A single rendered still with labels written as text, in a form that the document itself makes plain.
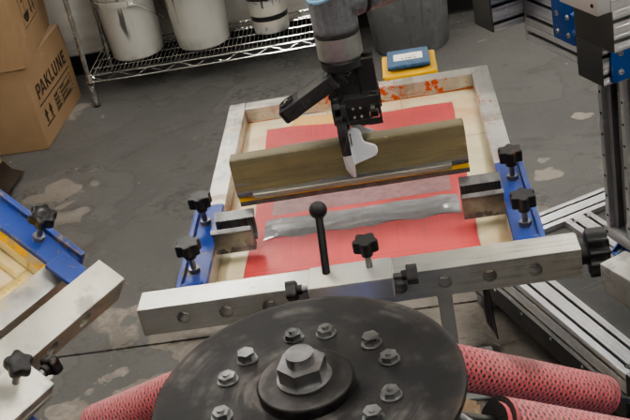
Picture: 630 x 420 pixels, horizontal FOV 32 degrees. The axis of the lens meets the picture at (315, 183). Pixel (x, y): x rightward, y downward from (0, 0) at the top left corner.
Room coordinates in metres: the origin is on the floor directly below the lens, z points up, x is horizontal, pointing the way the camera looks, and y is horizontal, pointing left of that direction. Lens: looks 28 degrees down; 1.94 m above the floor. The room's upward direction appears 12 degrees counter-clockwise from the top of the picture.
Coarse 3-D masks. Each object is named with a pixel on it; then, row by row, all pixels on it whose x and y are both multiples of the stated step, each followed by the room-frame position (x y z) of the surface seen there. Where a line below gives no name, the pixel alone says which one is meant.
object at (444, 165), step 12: (408, 168) 1.64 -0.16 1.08; (420, 168) 1.64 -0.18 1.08; (432, 168) 1.63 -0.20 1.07; (444, 168) 1.63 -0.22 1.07; (324, 180) 1.67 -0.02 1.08; (336, 180) 1.66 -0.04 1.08; (348, 180) 1.65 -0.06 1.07; (360, 180) 1.65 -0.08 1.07; (372, 180) 1.64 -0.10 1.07; (264, 192) 1.67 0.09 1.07; (276, 192) 1.67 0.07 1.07; (288, 192) 1.66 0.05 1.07
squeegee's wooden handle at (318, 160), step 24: (456, 120) 1.65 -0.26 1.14; (312, 144) 1.68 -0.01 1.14; (336, 144) 1.66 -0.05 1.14; (384, 144) 1.65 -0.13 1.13; (408, 144) 1.65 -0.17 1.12; (432, 144) 1.64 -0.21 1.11; (456, 144) 1.64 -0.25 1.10; (240, 168) 1.68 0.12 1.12; (264, 168) 1.68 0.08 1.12; (288, 168) 1.67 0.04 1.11; (312, 168) 1.67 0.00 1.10; (336, 168) 1.66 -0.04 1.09; (360, 168) 1.66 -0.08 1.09; (384, 168) 1.65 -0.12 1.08; (240, 192) 1.69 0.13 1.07
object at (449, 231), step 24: (384, 120) 2.11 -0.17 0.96; (408, 120) 2.09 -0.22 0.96; (432, 120) 2.06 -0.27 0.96; (384, 192) 1.80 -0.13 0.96; (408, 192) 1.78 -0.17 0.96; (432, 192) 1.76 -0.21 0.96; (456, 192) 1.74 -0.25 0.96; (432, 216) 1.68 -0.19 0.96; (456, 216) 1.66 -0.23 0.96; (384, 240) 1.63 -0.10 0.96; (408, 240) 1.61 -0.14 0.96; (432, 240) 1.60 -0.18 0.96; (456, 240) 1.58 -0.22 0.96
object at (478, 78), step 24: (456, 72) 2.20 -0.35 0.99; (480, 72) 2.18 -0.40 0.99; (384, 96) 2.21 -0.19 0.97; (408, 96) 2.20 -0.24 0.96; (480, 96) 2.06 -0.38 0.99; (240, 120) 2.19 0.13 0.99; (264, 120) 2.24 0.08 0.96; (240, 144) 2.10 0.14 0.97; (504, 144) 1.82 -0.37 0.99; (216, 168) 1.98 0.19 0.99; (216, 192) 1.87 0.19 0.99; (216, 264) 1.63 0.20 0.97
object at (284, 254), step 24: (288, 144) 2.09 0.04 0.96; (336, 192) 1.84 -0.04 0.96; (360, 192) 1.82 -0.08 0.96; (264, 216) 1.80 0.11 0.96; (288, 216) 1.79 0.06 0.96; (264, 240) 1.71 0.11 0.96; (288, 240) 1.70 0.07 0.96; (312, 240) 1.68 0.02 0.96; (336, 240) 1.66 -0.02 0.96; (264, 264) 1.63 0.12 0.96; (288, 264) 1.61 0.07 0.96; (312, 264) 1.60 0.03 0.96
